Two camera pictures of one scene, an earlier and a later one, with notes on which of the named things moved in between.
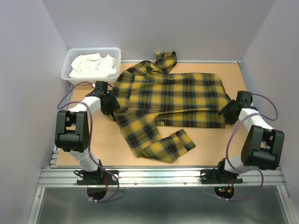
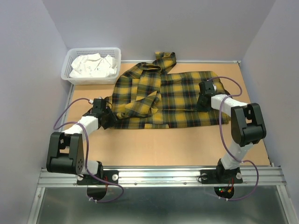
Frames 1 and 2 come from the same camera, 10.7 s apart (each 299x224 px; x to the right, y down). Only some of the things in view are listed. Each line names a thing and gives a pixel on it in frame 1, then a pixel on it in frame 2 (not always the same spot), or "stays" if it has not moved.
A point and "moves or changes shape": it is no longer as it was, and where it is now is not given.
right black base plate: x=219 y=176 stays
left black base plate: x=102 y=177 stays
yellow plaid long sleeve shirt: x=147 y=95 moves or changes shape
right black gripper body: x=227 y=112 → x=200 y=106
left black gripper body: x=111 y=102 → x=110 y=118
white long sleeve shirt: x=93 y=66 stays
